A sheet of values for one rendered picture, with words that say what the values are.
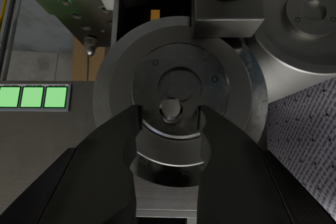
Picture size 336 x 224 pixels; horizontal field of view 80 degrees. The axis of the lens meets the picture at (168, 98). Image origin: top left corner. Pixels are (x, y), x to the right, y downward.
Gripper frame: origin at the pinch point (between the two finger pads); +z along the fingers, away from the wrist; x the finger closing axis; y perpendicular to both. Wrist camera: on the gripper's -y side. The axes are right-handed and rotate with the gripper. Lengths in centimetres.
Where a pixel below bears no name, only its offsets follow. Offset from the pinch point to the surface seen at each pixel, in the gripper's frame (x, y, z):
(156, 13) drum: -16, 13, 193
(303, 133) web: 18.3, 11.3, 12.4
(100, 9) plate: -14.9, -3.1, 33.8
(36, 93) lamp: -34, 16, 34
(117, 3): -5.2, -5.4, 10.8
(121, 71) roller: -4.0, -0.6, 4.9
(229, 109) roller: 4.5, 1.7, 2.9
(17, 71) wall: -229, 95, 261
